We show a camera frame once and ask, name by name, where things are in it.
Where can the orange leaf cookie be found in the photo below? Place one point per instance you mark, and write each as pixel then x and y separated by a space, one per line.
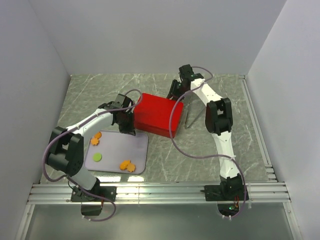
pixel 94 141
pixel 131 167

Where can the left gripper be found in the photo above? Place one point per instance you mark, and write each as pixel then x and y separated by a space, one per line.
pixel 130 128

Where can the lavender plastic tray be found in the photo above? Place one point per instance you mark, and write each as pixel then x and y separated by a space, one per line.
pixel 115 148

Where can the green sandwich cookie lower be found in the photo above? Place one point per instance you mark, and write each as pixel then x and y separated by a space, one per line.
pixel 97 157

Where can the metal tongs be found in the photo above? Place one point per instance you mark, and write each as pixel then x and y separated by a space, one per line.
pixel 195 112

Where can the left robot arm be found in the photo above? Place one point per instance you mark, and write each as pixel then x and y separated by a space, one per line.
pixel 64 155

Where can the red cookie box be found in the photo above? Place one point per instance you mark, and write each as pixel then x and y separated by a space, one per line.
pixel 161 130

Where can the chocolate chip cookie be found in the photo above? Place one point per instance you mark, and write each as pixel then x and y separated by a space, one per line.
pixel 98 135

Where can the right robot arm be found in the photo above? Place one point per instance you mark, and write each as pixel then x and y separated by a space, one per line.
pixel 218 122

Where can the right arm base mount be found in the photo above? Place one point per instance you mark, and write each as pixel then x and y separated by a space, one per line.
pixel 216 193

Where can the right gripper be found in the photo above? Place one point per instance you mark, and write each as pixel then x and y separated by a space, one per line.
pixel 172 92

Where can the orange leaf cookie top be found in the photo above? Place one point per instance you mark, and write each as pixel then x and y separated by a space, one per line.
pixel 94 141

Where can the red box lid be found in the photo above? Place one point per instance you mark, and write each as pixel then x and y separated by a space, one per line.
pixel 156 110

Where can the aluminium rail right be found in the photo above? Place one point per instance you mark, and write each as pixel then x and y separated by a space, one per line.
pixel 270 172

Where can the orange fish cookie bottom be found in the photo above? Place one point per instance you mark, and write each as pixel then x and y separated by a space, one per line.
pixel 124 165

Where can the orange leaf cookie bottom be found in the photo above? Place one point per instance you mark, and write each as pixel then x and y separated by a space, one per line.
pixel 131 167

